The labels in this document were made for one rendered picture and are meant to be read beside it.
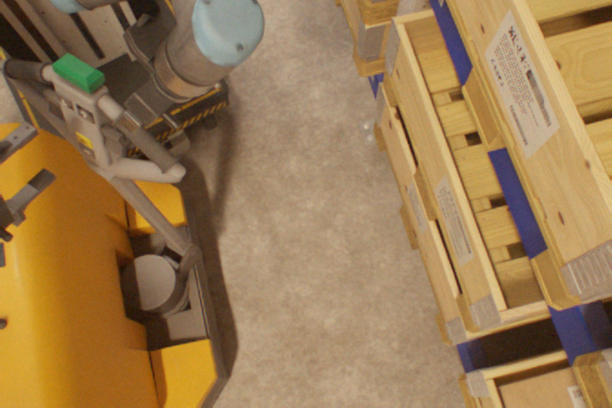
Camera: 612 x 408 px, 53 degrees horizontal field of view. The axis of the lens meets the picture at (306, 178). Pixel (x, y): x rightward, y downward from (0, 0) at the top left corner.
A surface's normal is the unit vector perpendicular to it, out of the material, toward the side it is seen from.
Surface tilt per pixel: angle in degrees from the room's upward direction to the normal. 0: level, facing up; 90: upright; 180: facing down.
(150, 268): 0
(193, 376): 22
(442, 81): 0
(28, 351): 14
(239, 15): 35
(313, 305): 0
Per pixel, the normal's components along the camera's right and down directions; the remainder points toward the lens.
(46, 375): 0.67, -0.40
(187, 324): -0.02, -0.33
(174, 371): 0.34, -0.40
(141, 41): 0.53, -0.22
